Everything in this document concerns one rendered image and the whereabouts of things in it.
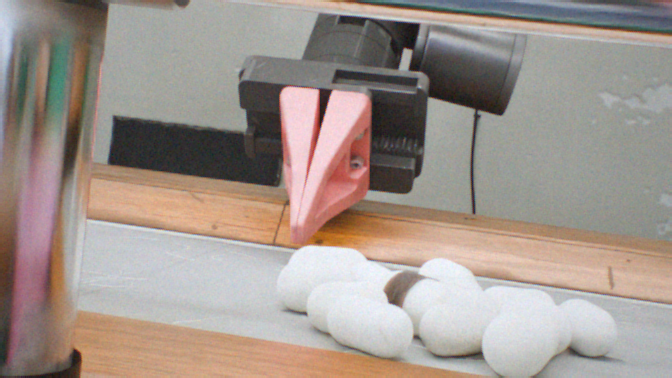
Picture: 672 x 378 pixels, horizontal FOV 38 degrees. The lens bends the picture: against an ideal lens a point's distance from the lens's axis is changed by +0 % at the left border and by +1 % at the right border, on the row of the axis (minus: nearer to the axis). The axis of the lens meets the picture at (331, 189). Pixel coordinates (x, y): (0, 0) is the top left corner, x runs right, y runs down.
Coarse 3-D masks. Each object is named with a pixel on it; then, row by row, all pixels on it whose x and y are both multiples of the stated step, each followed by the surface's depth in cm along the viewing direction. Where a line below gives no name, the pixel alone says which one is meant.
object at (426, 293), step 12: (384, 276) 36; (420, 288) 35; (432, 288) 35; (444, 288) 35; (408, 300) 35; (420, 300) 34; (432, 300) 34; (444, 300) 34; (456, 300) 35; (408, 312) 35; (420, 312) 34; (420, 336) 35
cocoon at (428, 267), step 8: (424, 264) 43; (432, 264) 42; (440, 264) 42; (448, 264) 41; (456, 264) 41; (424, 272) 42; (432, 272) 42; (440, 272) 41; (448, 272) 41; (456, 272) 41; (464, 272) 41
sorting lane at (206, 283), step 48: (96, 240) 49; (144, 240) 51; (192, 240) 53; (96, 288) 37; (144, 288) 38; (192, 288) 39; (240, 288) 41; (528, 288) 50; (288, 336) 33; (624, 336) 41
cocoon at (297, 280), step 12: (288, 264) 37; (300, 264) 37; (312, 264) 37; (324, 264) 37; (336, 264) 38; (288, 276) 37; (300, 276) 36; (312, 276) 36; (324, 276) 37; (336, 276) 37; (348, 276) 38; (288, 288) 36; (300, 288) 36; (312, 288) 36; (288, 300) 37; (300, 300) 36
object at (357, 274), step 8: (360, 264) 40; (368, 264) 39; (376, 264) 39; (352, 272) 39; (360, 272) 39; (368, 272) 38; (376, 272) 38; (384, 272) 38; (352, 280) 39; (360, 280) 38; (368, 280) 38; (376, 280) 38
